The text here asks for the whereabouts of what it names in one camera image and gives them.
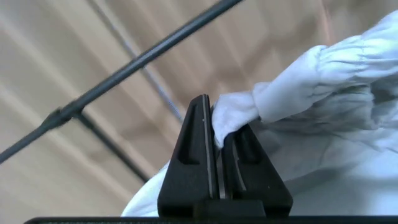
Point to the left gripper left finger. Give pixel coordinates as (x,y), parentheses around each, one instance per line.
(186,186)

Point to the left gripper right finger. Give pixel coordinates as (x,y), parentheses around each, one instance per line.
(264,183)

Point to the pale grey shorts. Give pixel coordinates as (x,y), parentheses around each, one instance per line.
(326,93)

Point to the grey curtain pull rod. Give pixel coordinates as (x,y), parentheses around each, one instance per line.
(168,102)

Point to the black clothes rack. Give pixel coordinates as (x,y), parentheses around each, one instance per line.
(124,73)

